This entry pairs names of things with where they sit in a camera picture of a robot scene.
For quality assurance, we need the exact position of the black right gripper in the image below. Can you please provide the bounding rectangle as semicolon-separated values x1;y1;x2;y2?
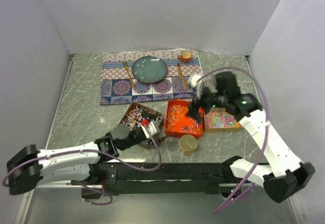
184;83;227;122

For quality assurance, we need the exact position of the gold tin of star candies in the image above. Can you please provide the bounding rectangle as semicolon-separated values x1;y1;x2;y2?
203;108;242;132

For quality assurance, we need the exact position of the brown tin of lollipops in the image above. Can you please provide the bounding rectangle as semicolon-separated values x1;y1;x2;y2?
119;102;163;130

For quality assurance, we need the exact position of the orange tray of candies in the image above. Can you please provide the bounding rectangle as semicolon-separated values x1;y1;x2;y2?
164;99;204;139

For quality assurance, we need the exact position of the gold round jar lid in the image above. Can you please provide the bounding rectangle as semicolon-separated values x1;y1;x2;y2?
179;135;198;150

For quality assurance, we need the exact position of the clear plastic jar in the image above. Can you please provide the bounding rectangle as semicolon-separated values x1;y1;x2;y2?
179;147;196;156

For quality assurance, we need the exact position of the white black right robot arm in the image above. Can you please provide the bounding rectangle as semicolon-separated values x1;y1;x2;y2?
187;72;315;203

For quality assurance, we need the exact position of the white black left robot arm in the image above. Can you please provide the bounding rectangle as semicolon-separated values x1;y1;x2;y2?
2;120;160;196

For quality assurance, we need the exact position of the gold knife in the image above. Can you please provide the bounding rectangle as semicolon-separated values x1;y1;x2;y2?
177;63;187;90

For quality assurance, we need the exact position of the orange coffee cup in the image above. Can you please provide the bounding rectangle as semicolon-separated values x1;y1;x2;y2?
177;51;191;63

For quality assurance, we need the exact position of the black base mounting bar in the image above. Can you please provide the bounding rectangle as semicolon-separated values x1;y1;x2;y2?
82;163;241;196

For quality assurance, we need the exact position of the patterned cloth placemat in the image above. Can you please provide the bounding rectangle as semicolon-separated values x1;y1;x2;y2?
100;48;203;106

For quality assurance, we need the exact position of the teal ceramic plate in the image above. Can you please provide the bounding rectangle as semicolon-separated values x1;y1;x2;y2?
132;56;168;84

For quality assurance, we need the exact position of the gold fork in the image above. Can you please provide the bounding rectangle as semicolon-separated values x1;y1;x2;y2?
122;62;135;87

